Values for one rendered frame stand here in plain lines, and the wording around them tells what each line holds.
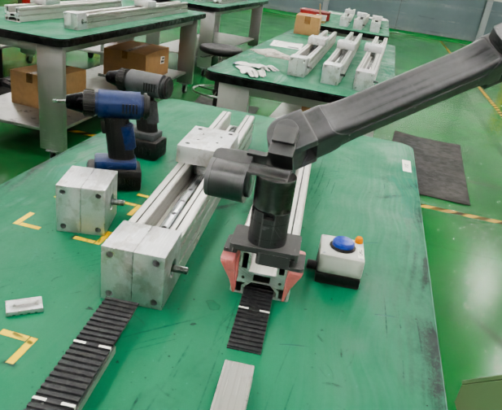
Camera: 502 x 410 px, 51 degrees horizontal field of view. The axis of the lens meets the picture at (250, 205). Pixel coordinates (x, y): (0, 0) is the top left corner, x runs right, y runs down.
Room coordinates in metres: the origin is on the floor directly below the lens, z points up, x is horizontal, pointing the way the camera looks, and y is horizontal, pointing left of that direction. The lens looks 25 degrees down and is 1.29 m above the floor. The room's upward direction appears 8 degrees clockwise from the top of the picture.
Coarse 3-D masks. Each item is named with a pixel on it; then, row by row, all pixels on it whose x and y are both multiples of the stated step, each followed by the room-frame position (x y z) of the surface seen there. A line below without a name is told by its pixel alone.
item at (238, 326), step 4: (236, 324) 0.65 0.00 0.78; (240, 324) 0.65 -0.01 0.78; (244, 324) 0.65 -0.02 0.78; (232, 328) 0.64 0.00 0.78; (236, 328) 0.64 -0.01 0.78; (240, 328) 0.64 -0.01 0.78; (244, 328) 0.64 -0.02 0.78; (248, 328) 0.65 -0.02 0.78; (252, 328) 0.65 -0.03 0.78; (256, 328) 0.65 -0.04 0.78; (260, 328) 0.65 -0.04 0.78; (264, 328) 0.65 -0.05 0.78; (248, 332) 0.64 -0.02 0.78; (252, 332) 0.64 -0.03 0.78; (256, 332) 0.64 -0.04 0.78; (260, 332) 0.64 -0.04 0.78; (264, 332) 0.64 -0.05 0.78
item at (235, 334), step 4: (232, 332) 0.63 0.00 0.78; (236, 332) 0.63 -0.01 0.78; (240, 332) 0.63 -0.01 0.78; (244, 332) 0.63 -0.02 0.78; (232, 336) 0.62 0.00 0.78; (236, 336) 0.62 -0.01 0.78; (240, 336) 0.62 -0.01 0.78; (244, 336) 0.63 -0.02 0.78; (248, 336) 0.63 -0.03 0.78; (252, 336) 0.63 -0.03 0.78; (256, 336) 0.63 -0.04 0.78; (260, 336) 0.63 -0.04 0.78; (244, 340) 0.62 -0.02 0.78; (248, 340) 0.62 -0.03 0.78; (252, 340) 0.62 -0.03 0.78; (256, 340) 0.62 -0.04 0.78; (260, 340) 0.62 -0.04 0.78; (260, 344) 0.61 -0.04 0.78
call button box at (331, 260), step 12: (324, 240) 0.86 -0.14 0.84; (324, 252) 0.81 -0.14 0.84; (336, 252) 0.82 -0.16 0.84; (348, 252) 0.82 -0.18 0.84; (360, 252) 0.83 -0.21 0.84; (312, 264) 0.84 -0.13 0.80; (324, 264) 0.81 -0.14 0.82; (336, 264) 0.81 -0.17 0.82; (348, 264) 0.80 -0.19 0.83; (360, 264) 0.80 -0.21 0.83; (324, 276) 0.81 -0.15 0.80; (336, 276) 0.81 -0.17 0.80; (348, 276) 0.80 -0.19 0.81; (360, 276) 0.80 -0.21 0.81
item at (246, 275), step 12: (300, 168) 1.15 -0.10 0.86; (300, 180) 1.08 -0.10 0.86; (300, 192) 1.01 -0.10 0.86; (300, 204) 0.95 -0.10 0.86; (300, 216) 0.89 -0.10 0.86; (288, 228) 0.84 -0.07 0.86; (300, 228) 0.85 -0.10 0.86; (240, 252) 0.74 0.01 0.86; (240, 264) 0.74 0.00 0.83; (252, 264) 0.76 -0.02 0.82; (240, 276) 0.74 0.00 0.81; (252, 276) 0.74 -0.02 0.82; (264, 276) 0.74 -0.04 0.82; (276, 276) 0.74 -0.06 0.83; (240, 288) 0.75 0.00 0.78; (276, 288) 0.73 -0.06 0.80
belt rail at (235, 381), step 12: (228, 360) 0.54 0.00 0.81; (228, 372) 0.52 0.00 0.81; (240, 372) 0.52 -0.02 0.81; (252, 372) 0.52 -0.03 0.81; (228, 384) 0.50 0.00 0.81; (240, 384) 0.50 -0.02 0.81; (216, 396) 0.47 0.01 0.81; (228, 396) 0.48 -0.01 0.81; (240, 396) 0.48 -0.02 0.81; (216, 408) 0.46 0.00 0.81; (228, 408) 0.46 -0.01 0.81; (240, 408) 0.46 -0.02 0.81
